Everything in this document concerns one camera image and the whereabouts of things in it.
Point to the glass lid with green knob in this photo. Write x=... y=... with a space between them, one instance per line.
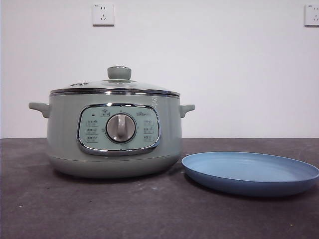
x=119 y=72

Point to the pale green electric steamer pot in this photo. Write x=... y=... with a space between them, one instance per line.
x=64 y=129

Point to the blue round plate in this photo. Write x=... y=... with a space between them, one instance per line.
x=249 y=171

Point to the white wall socket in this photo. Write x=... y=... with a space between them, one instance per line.
x=103 y=15
x=312 y=15

